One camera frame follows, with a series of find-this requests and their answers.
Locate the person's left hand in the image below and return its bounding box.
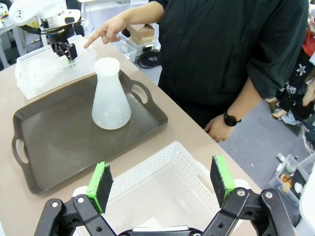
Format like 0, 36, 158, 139
203, 114, 235, 144

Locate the red garment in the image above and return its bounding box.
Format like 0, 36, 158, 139
302, 11, 315, 59

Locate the coiled black cable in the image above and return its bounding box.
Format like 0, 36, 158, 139
134, 48, 162, 69

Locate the person's right forearm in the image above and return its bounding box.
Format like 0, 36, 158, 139
122, 0, 165, 28

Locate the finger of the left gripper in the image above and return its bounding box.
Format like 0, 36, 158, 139
51, 43, 65, 58
64, 42, 78, 65

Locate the dark brown plastic tray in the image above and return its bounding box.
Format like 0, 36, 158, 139
11, 69, 169, 197

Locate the black wrist watch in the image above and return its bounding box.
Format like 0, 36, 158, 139
223, 110, 242, 127

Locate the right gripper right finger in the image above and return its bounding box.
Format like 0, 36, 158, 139
201, 155, 296, 236

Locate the translucent white conical flask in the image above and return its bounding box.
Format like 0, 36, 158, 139
91, 57, 132, 130

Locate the person in black shirt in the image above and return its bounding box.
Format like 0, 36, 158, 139
148, 0, 310, 129

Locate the clear bin with small items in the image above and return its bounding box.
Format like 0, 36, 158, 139
267, 152, 315, 205

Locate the black star print garment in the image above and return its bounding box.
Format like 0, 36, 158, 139
272, 48, 315, 124

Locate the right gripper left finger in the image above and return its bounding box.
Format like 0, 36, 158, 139
34, 161, 117, 236

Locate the white perforated plastic basket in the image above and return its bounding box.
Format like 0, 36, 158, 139
15, 34, 98, 100
72, 141, 250, 236

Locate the brown cardboard box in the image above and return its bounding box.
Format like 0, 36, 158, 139
126, 23, 156, 45

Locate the clear plastic bin with lid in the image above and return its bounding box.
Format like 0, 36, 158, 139
111, 36, 138, 62

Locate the person's left forearm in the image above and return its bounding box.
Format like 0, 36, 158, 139
227, 75, 263, 123

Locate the person's right hand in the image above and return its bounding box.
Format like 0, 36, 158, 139
83, 18, 129, 50

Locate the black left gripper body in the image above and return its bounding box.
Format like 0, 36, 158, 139
47, 24, 75, 47

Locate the white table with rounded corner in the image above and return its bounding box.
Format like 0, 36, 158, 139
298, 172, 315, 228

